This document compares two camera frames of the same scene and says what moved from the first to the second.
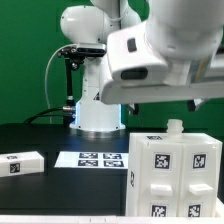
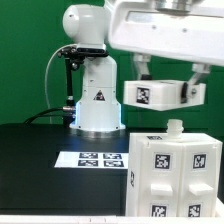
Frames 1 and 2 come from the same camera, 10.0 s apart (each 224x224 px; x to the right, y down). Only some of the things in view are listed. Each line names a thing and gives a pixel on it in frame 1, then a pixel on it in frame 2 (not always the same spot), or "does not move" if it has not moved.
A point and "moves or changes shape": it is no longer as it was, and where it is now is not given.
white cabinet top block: [21, 163] moves or changes shape
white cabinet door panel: [161, 179] does not move
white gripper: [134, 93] -> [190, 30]
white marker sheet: [92, 159] does not move
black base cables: [68, 114] does not move
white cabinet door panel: [199, 175] does not move
